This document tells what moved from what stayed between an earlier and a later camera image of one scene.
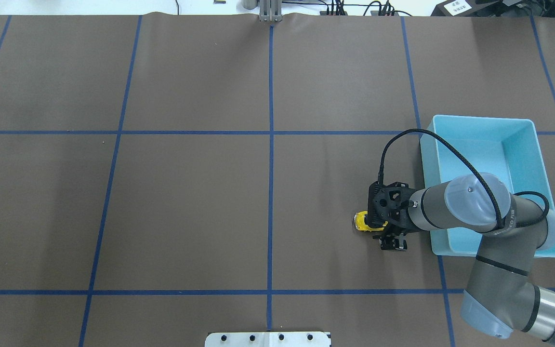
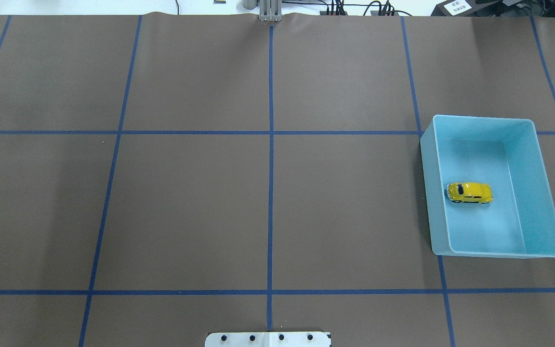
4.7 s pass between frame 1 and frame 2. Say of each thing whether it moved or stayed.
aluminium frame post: stayed
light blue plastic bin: stayed
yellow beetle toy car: moved
